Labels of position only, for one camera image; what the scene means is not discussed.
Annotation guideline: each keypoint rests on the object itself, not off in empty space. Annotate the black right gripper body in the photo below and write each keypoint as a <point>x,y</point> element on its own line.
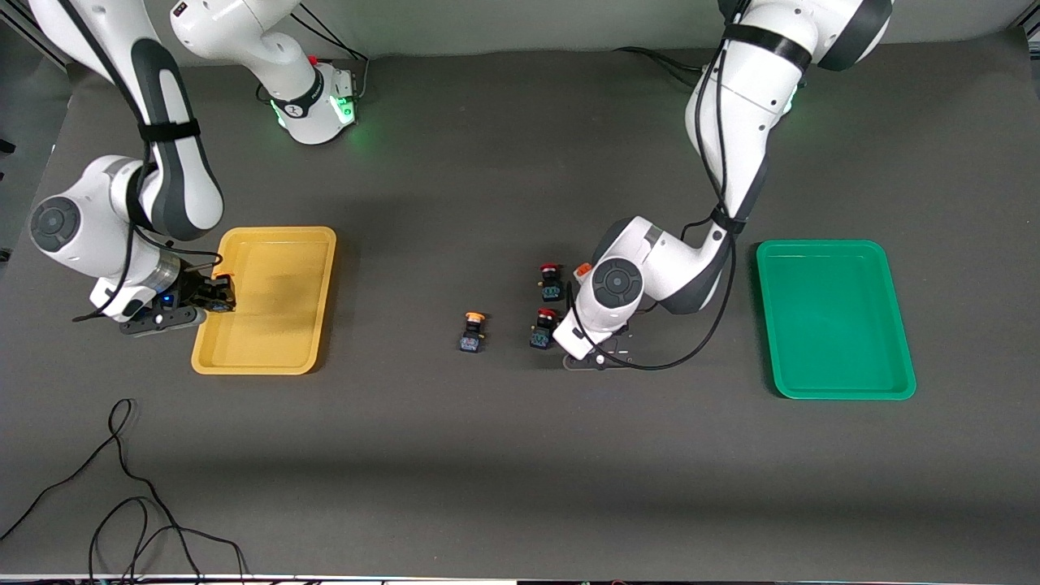
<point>192,288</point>

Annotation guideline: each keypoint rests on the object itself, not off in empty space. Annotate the yellow push button red-marked block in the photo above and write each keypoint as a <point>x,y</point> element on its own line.
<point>471,341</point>

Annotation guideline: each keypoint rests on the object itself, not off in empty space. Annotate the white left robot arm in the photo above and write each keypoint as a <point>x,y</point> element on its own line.
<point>756,97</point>

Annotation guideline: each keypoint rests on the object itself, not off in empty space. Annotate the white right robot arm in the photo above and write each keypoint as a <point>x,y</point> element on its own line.
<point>81,219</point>

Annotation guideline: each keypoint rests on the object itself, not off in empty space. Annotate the yellow plastic tray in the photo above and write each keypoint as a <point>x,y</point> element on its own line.
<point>276,325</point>

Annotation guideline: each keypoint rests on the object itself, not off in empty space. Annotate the red mushroom push button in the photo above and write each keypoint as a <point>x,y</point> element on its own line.
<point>552,288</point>
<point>542,333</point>

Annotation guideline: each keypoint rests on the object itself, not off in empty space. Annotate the green plastic tray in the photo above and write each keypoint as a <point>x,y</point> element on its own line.
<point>837,325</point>

